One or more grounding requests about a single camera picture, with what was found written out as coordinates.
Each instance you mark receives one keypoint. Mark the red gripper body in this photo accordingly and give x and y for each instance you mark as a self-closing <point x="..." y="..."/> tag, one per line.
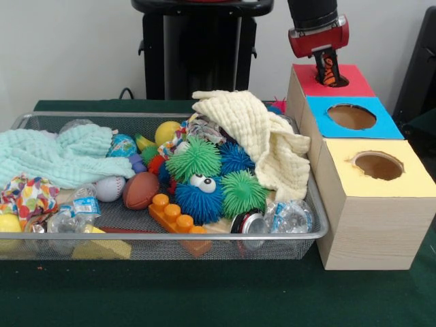
<point x="320" y="39"/>

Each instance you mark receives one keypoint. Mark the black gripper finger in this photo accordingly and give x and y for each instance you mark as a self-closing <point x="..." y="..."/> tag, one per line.
<point x="336" y="64"/>
<point x="321" y="66"/>

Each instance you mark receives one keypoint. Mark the orange striped tiger plush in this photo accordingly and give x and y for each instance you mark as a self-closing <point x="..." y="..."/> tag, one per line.
<point x="329" y="81"/>

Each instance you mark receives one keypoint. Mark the multicolour fuzzy caterpillar toy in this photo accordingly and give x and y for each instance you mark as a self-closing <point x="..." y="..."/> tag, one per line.
<point x="277" y="105"/>

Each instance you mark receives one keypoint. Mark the cream waffle cloth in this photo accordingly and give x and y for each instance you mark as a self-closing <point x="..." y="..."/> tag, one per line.
<point x="272" y="153"/>

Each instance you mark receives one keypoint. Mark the green spiky ball with eyes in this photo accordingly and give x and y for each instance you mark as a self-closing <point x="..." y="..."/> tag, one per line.
<point x="194" y="158"/>

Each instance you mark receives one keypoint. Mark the light blue waffle cloth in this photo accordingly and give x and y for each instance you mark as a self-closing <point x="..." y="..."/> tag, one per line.
<point x="41" y="156"/>

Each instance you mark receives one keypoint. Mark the colourful knotted cloth ball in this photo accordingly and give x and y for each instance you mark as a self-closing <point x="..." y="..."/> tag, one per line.
<point x="27" y="197"/>

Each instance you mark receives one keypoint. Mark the shallow clear mesh bin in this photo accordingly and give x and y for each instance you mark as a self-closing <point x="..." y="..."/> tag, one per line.
<point x="238" y="247"/>

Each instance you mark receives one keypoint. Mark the black chair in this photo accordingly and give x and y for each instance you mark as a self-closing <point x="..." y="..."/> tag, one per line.
<point x="422" y="68"/>

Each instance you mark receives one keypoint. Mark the dark green side table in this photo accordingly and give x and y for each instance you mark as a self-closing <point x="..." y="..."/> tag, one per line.
<point x="422" y="131"/>

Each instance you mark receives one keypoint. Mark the blue spiky ball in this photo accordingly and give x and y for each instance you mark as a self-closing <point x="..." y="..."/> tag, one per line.
<point x="236" y="158"/>
<point x="195" y="204"/>

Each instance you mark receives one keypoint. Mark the crushed clear plastic bottle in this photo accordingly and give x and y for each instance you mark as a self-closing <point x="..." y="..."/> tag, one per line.
<point x="289" y="216"/>

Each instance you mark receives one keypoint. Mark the crushed soda can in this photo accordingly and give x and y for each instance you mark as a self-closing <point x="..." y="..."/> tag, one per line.
<point x="250" y="223"/>

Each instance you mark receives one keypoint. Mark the orange plastic grid bar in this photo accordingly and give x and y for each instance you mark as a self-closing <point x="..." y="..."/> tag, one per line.
<point x="172" y="213"/>

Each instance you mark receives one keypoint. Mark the blue globe ball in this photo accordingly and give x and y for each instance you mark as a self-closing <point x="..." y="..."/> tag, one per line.
<point x="121" y="145"/>

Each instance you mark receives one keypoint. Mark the brown toy football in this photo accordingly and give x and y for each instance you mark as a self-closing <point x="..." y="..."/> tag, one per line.
<point x="140" y="190"/>

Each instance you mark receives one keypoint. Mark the white baseball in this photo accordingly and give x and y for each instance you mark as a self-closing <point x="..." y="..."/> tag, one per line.
<point x="110" y="189"/>

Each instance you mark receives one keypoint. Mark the dark green table cloth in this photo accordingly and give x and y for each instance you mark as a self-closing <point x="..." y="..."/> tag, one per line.
<point x="204" y="293"/>

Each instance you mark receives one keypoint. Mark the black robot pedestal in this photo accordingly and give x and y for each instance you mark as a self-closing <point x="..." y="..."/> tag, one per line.
<point x="204" y="51"/>

